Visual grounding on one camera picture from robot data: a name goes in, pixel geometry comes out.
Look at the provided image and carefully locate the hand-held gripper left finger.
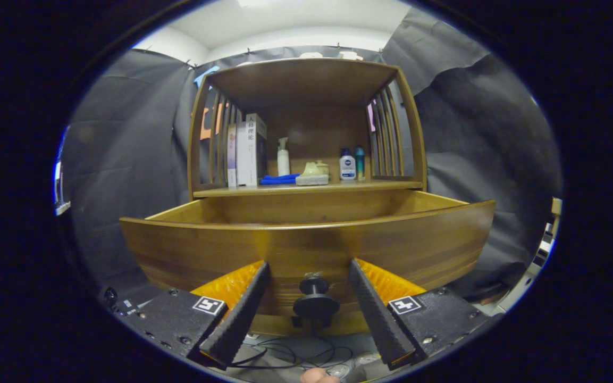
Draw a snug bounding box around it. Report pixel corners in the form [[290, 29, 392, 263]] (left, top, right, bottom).
[[120, 261, 272, 370]]

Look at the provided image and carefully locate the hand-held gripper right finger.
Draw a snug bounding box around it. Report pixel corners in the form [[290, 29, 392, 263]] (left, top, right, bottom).
[[349, 258, 490, 371]]

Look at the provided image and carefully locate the black drawer knob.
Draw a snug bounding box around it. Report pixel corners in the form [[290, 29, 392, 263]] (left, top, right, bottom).
[[292, 276, 340, 328]]

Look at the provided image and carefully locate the wooden countertop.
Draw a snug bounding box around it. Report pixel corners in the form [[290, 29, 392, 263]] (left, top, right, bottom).
[[194, 179, 424, 198]]

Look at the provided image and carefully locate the wooden cabinet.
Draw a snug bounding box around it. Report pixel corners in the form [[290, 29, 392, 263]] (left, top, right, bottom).
[[187, 57, 428, 200]]

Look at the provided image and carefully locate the folded blue cloth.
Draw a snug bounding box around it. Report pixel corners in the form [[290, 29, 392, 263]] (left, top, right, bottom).
[[260, 173, 300, 186]]

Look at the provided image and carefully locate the white lotion bottle blue cap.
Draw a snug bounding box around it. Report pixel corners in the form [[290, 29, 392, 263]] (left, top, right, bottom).
[[339, 148, 357, 181]]

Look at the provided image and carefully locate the thin purple-spined book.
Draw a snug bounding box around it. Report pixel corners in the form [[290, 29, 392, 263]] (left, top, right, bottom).
[[226, 124, 238, 188]]

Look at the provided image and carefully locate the white pump bottle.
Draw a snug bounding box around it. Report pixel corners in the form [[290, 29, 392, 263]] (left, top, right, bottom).
[[277, 137, 291, 177]]

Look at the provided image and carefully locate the thick white book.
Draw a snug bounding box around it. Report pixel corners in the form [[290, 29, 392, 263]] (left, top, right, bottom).
[[236, 113, 268, 187]]

